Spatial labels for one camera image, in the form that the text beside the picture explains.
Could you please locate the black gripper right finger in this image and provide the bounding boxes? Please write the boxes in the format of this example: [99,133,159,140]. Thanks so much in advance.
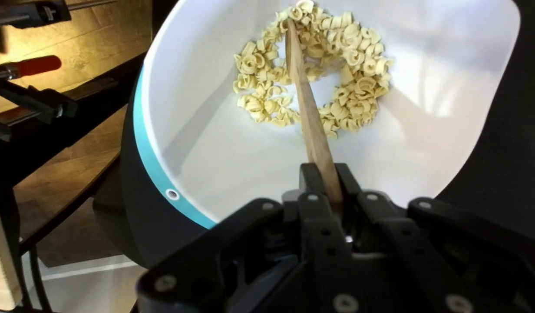
[333,163,535,313]

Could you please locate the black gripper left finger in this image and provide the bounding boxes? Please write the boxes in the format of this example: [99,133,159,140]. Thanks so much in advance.
[135,161,354,313]

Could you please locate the wooden stirring spoon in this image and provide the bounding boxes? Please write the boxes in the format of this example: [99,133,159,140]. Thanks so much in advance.
[283,18,345,208]

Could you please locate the black round table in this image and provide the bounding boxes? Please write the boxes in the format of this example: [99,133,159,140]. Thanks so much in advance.
[149,0,535,246]

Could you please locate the yellow cereal rings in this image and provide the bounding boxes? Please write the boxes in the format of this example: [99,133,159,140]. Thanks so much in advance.
[231,0,394,140]

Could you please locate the black aluminium rail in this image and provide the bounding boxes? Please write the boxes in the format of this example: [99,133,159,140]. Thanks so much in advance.
[0,57,149,313]

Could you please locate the black clamp orange handle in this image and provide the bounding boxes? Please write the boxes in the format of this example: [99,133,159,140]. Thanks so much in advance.
[0,0,107,29]
[0,53,79,126]

